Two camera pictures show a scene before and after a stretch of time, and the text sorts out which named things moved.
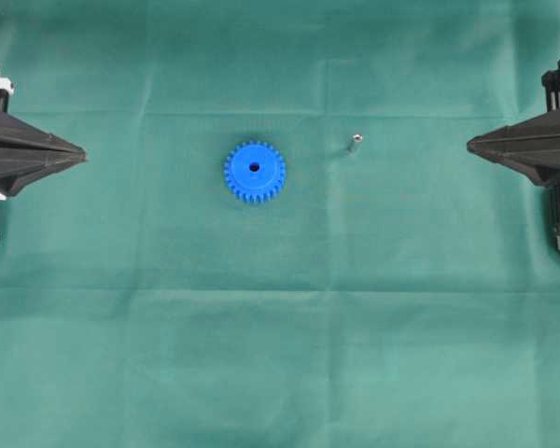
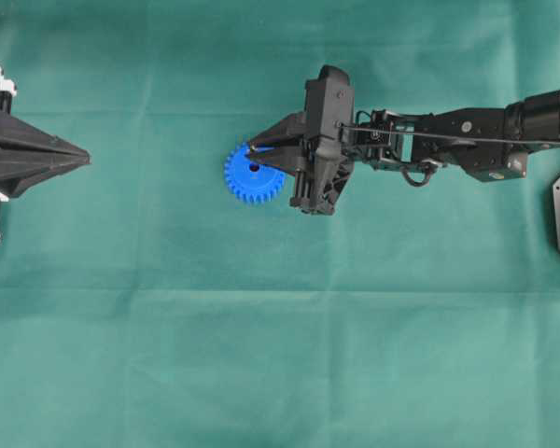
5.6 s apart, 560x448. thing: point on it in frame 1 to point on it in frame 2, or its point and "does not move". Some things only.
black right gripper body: [554, 154] to [329, 129]
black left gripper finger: [8, 172] does not move
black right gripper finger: [551, 131] to [295, 125]
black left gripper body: [2, 148] does not move
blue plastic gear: [255, 171] does not move
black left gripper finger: [7, 133] does not move
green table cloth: [279, 236] does not move
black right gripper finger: [545, 159] to [287, 150]
